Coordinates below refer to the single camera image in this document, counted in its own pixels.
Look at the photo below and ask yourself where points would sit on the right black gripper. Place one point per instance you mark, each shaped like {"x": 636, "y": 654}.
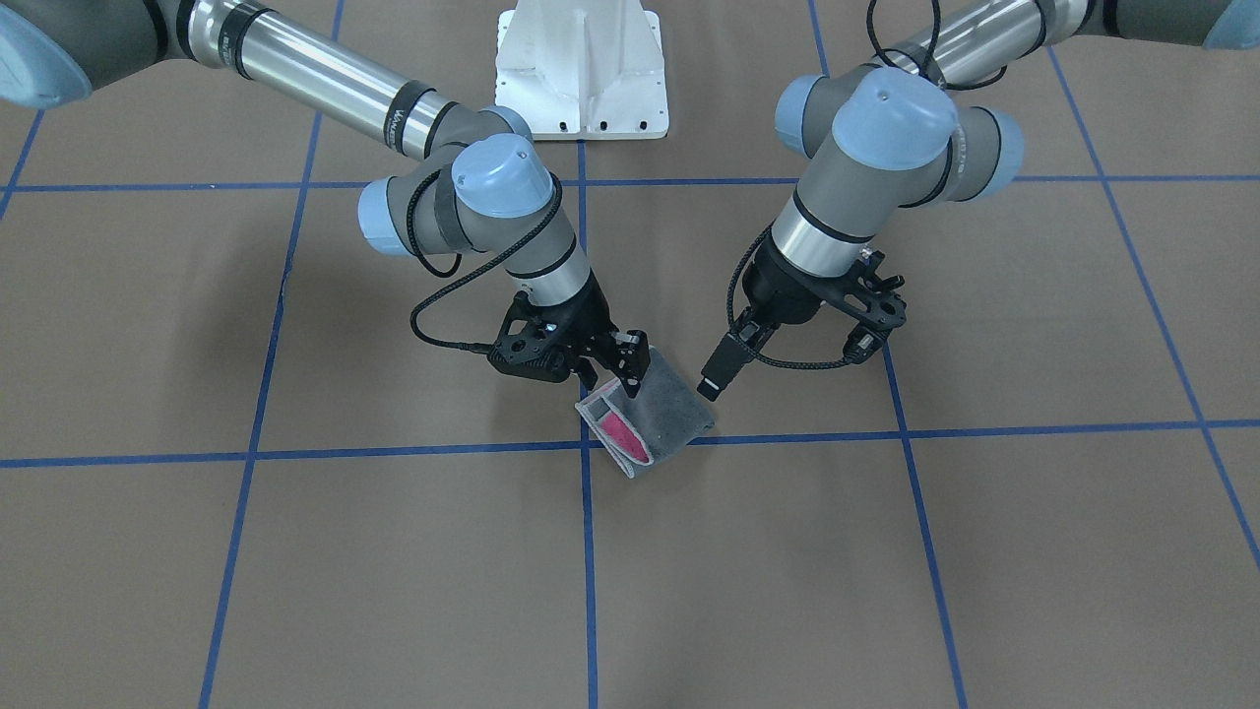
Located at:
{"x": 588, "y": 313}

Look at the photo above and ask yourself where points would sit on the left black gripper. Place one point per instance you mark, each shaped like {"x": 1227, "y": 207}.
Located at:
{"x": 778, "y": 294}

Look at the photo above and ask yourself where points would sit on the pink towel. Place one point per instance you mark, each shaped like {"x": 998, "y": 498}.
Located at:
{"x": 643, "y": 432}

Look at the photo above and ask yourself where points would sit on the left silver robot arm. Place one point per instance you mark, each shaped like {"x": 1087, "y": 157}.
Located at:
{"x": 888, "y": 135}

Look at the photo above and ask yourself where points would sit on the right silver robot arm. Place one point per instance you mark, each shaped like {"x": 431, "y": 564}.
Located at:
{"x": 480, "y": 187}

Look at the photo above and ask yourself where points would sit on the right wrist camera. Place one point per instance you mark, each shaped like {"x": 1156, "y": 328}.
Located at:
{"x": 532, "y": 343}

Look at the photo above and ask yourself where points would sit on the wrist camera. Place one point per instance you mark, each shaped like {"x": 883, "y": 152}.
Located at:
{"x": 872, "y": 301}
{"x": 532, "y": 343}

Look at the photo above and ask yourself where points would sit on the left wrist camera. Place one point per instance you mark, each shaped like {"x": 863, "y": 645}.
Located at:
{"x": 872, "y": 301}

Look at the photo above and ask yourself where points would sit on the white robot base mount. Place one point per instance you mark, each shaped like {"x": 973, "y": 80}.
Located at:
{"x": 583, "y": 70}

